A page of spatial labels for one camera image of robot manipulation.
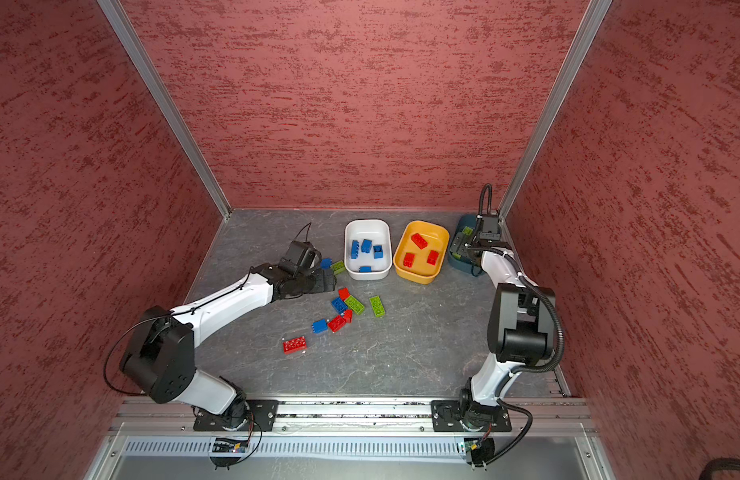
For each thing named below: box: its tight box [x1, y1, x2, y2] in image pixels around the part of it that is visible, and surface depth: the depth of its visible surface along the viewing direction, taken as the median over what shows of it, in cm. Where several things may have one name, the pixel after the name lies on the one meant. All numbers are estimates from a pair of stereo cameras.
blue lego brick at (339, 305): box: [331, 297, 348, 314], surface depth 96 cm
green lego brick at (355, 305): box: [344, 295, 365, 315], surface depth 96 cm
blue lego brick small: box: [311, 319, 329, 335], surface depth 91 cm
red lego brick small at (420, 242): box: [411, 233, 428, 250], surface depth 112 cm
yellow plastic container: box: [394, 220, 450, 285], surface depth 109 cm
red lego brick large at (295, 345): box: [282, 336, 307, 355], surface depth 87 cm
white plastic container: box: [344, 219, 393, 281], surface depth 109 cm
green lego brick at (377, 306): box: [370, 295, 386, 317], surface depth 94 cm
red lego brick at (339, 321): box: [327, 309, 353, 333], surface depth 91 cm
